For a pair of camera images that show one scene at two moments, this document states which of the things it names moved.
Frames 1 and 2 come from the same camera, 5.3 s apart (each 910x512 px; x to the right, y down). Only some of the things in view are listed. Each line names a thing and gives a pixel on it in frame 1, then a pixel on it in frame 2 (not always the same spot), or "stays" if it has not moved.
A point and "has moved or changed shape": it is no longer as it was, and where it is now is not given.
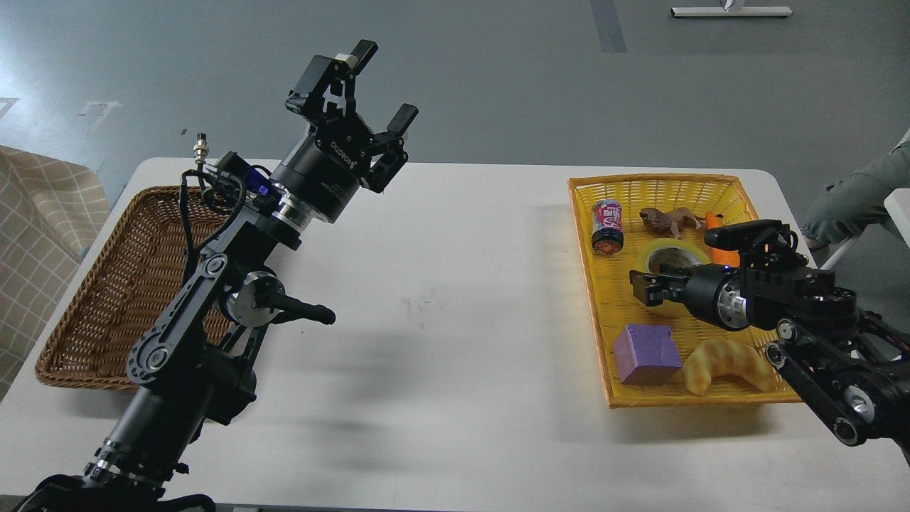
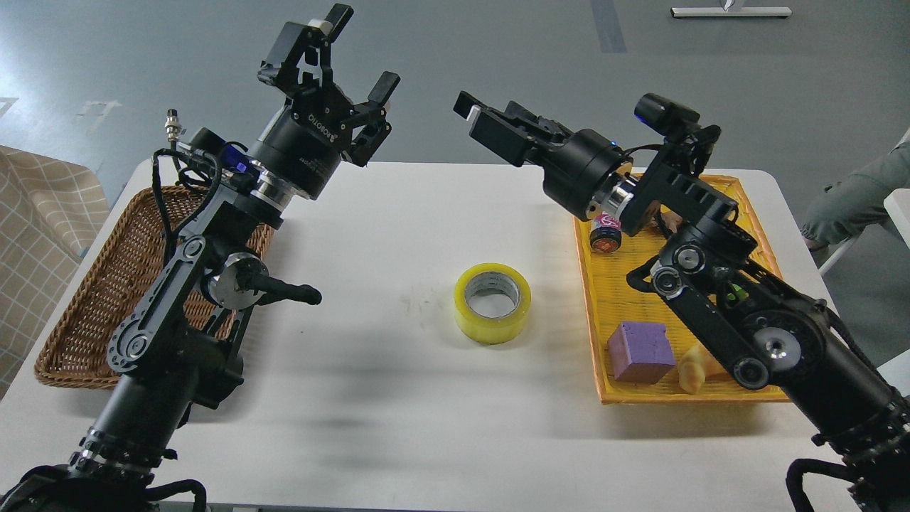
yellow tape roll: (666, 243) has moved or changed shape
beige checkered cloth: (51, 210) stays
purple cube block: (647, 355) stays
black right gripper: (700, 283) → (584, 161)
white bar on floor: (737, 11) stays
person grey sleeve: (856, 201) stays
